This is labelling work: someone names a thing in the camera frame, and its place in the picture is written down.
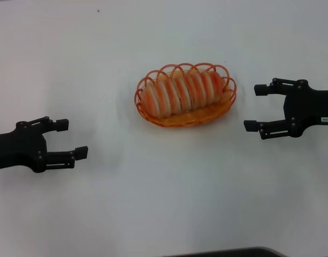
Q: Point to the dark rounded robot base edge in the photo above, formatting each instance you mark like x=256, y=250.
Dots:
x=246, y=253

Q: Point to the orange white striped bread loaf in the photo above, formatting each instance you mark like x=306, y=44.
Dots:
x=179, y=93

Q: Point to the orange woven plastic basket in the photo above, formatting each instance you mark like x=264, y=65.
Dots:
x=185, y=121

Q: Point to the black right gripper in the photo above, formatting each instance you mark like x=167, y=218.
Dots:
x=305, y=107

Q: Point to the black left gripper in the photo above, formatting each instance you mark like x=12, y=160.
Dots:
x=19, y=150

